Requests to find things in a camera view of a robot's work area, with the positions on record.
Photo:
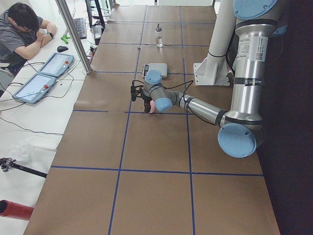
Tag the clear glass sauce bottle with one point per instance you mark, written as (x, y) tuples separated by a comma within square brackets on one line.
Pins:
[(158, 31)]

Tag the black tripod rod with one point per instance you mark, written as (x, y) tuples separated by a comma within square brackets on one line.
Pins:
[(7, 163)]

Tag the seated person in grey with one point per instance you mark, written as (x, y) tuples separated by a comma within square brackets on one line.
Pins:
[(22, 35)]

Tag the grey aluminium frame post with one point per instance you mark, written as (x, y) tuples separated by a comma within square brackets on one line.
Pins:
[(63, 8)]

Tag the black computer mouse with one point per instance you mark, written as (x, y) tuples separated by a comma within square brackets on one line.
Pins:
[(62, 48)]

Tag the white digital kitchen scale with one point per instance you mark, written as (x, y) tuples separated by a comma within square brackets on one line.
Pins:
[(161, 67)]

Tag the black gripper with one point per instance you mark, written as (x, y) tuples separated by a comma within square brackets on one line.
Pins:
[(146, 102)]

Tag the pink plastic cup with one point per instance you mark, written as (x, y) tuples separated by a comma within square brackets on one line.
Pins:
[(153, 108)]

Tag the crumpled white tissue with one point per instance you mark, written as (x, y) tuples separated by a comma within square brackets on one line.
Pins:
[(21, 150)]

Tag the green plastic clamp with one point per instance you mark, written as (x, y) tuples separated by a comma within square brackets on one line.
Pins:
[(65, 39)]

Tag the red cylinder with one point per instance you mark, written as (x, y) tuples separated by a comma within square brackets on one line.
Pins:
[(15, 210)]

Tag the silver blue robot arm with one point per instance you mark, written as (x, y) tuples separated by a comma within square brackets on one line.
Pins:
[(254, 22)]

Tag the black keyboard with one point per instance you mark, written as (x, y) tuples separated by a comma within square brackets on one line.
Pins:
[(80, 27)]

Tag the near blue teach pendant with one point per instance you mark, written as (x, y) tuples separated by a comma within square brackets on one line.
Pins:
[(35, 88)]

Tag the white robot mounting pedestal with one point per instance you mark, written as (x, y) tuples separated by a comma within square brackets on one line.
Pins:
[(213, 71)]

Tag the blue teach pendant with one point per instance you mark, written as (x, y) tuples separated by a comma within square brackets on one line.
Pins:
[(57, 64), (35, 88)]

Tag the far blue teach pendant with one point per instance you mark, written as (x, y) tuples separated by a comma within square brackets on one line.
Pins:
[(57, 64)]

